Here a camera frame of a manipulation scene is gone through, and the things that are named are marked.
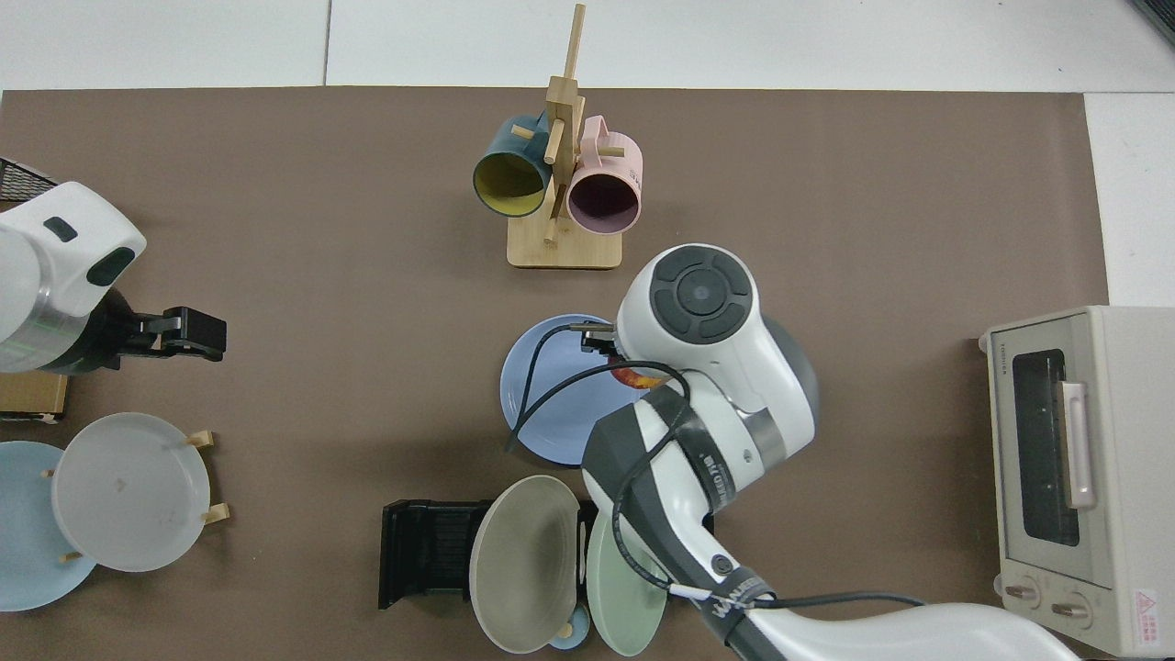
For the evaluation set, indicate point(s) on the red yellow apple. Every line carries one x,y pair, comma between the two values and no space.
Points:
635,377

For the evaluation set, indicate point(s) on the grey plate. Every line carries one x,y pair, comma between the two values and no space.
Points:
128,491

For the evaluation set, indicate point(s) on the wooden plate rack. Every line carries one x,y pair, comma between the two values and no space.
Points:
220,514

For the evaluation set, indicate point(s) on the light blue plate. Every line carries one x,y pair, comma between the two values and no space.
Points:
27,532

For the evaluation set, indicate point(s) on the beige plate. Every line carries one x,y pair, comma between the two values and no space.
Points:
523,569

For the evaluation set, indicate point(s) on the black dish rack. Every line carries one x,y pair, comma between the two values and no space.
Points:
422,551

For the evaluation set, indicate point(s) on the pale green plate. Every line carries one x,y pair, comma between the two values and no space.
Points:
624,617

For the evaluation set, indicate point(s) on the wooden cup stand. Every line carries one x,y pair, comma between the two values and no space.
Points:
565,248

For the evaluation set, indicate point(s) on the brown table cloth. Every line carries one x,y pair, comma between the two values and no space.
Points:
321,321

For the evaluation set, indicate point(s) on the pink cup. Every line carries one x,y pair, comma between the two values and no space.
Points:
601,207

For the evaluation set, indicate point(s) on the dark blue cup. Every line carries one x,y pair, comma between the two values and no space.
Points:
509,184

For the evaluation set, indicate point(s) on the small blue round thing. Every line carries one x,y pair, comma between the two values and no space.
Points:
571,634

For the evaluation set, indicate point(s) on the pale toaster oven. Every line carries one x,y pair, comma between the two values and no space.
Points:
1120,441

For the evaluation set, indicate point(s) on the dark grey corner object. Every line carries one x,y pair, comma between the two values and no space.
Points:
1158,14

